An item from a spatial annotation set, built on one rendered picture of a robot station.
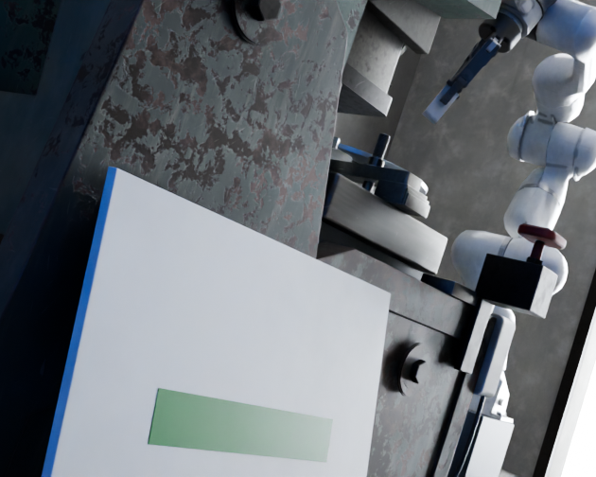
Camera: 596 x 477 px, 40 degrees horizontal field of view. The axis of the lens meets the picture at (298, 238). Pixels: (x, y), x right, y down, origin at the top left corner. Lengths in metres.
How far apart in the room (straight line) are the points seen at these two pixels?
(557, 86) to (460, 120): 5.02
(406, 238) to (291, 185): 0.31
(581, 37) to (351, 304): 0.84
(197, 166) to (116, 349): 0.20
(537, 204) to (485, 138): 4.78
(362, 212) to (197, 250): 0.35
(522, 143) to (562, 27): 0.41
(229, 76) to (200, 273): 0.20
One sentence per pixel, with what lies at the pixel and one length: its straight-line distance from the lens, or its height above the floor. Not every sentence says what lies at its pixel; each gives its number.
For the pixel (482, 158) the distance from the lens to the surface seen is 6.65.
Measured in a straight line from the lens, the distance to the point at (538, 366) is 6.02.
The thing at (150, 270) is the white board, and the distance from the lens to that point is 0.75.
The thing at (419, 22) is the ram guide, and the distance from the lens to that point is 1.37.
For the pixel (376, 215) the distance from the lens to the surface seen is 1.11.
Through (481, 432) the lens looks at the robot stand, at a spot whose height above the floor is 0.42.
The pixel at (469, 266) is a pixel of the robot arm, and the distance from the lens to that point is 1.85.
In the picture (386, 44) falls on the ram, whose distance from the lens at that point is 1.34.
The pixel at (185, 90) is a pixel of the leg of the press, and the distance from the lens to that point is 0.80.
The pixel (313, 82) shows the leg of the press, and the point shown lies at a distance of 0.93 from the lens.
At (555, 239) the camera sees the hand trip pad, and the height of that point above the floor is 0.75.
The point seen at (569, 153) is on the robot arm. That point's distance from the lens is 1.98.
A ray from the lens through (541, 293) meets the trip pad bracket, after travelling 1.28.
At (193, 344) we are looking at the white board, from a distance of 0.79.
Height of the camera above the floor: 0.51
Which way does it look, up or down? 5 degrees up
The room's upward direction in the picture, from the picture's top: 19 degrees clockwise
